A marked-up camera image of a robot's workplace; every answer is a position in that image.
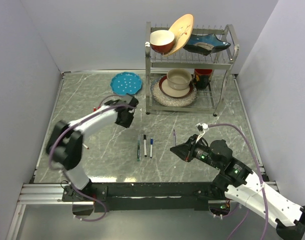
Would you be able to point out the speckled glass plate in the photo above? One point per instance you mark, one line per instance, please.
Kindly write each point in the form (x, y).
(189, 95)

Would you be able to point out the metal dish rack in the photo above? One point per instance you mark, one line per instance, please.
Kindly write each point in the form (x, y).
(207, 101)

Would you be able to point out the tan floral plate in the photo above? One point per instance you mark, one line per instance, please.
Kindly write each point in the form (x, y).
(182, 29)

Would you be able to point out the dark blue wavy dish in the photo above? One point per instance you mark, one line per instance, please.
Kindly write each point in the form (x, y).
(205, 44)

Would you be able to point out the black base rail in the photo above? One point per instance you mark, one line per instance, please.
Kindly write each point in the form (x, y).
(127, 196)

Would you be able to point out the black white marker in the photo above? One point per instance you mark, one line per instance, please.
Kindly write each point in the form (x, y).
(145, 148)

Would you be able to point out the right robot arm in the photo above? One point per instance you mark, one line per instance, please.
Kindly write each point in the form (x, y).
(240, 183)

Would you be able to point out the green pen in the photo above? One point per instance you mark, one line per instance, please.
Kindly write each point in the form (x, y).
(138, 158)

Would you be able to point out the red white bowl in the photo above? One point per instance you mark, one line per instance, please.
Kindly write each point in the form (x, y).
(162, 41)

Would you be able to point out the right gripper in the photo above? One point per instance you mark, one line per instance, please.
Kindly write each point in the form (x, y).
(183, 151)

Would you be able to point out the blue white marker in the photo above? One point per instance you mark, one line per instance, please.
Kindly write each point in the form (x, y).
(151, 151)

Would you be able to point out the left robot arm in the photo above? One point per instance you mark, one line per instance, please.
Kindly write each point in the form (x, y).
(65, 145)

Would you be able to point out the beige ceramic bowl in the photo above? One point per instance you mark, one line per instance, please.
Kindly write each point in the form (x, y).
(178, 79)

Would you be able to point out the brown rimmed plate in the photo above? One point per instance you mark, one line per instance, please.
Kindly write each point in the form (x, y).
(170, 92)

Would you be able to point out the dark red mug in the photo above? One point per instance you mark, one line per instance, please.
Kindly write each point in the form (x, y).
(201, 78)

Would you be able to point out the purple pen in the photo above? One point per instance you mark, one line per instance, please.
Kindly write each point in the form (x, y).
(174, 137)

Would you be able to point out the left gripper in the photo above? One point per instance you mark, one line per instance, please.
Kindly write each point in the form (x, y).
(127, 124)

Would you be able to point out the blue dotted plate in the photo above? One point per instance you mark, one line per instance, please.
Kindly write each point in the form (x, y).
(126, 83)

